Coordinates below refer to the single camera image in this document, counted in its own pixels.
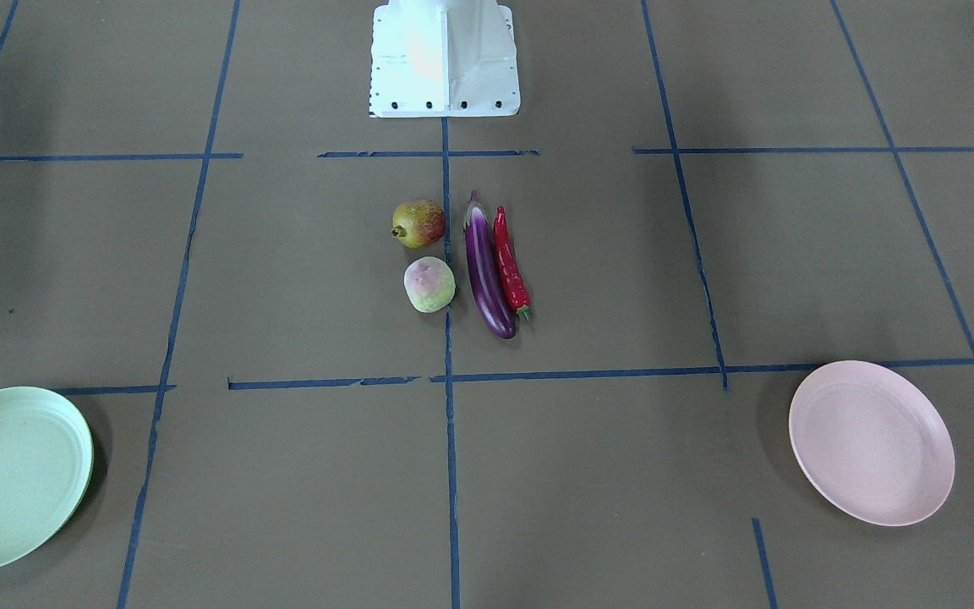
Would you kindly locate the light green plate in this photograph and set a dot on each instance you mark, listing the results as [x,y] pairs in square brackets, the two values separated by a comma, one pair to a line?
[47,456]

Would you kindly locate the red chili pepper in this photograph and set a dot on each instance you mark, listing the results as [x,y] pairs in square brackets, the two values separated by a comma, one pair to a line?
[513,285]

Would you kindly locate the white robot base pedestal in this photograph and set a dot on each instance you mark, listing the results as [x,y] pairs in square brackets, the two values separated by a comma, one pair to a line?
[443,59]

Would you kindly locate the red yellow apple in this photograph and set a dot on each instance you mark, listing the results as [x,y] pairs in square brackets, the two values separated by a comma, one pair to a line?
[418,223]

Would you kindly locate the purple eggplant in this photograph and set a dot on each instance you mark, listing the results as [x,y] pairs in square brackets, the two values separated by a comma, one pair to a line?
[484,276]

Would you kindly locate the pink plate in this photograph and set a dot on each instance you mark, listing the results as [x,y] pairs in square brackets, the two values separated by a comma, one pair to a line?
[871,443]

